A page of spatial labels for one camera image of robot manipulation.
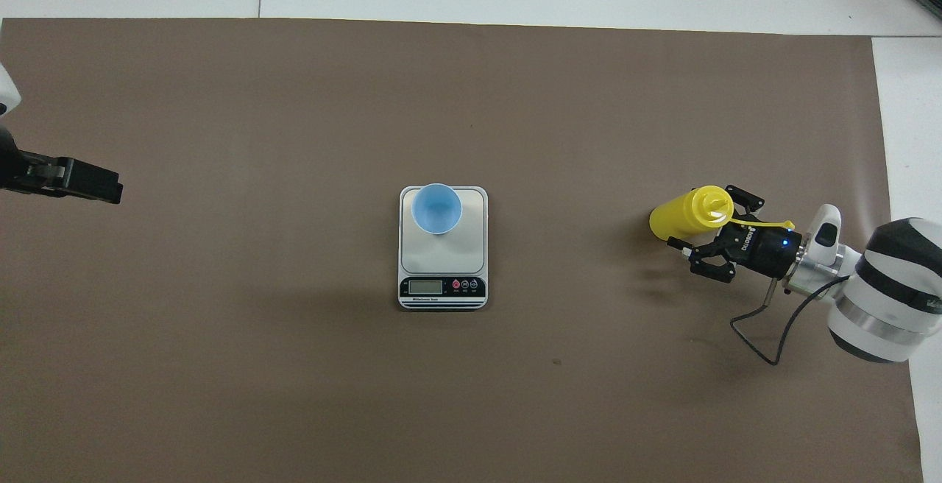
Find yellow squeeze bottle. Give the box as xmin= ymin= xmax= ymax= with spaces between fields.
xmin=648 ymin=185 xmax=796 ymax=242

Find brown paper mat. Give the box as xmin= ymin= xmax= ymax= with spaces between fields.
xmin=0 ymin=18 xmax=924 ymax=483

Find silver digital kitchen scale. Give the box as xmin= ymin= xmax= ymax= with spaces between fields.
xmin=397 ymin=186 xmax=489 ymax=311

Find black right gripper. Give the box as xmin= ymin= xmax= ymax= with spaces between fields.
xmin=667 ymin=184 xmax=804 ymax=283

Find light blue plastic cup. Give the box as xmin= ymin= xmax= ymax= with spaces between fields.
xmin=411 ymin=183 xmax=464 ymax=236

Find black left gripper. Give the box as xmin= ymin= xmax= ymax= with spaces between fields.
xmin=0 ymin=124 xmax=124 ymax=206

